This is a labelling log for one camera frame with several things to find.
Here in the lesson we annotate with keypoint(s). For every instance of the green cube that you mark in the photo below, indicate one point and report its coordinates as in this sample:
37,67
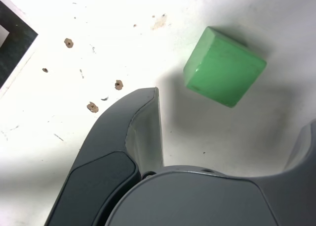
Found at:
222,67

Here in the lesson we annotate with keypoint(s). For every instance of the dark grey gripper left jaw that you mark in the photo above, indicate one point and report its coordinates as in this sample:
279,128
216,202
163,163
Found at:
108,137

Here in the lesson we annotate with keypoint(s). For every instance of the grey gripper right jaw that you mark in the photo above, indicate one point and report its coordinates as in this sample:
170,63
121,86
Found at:
197,201

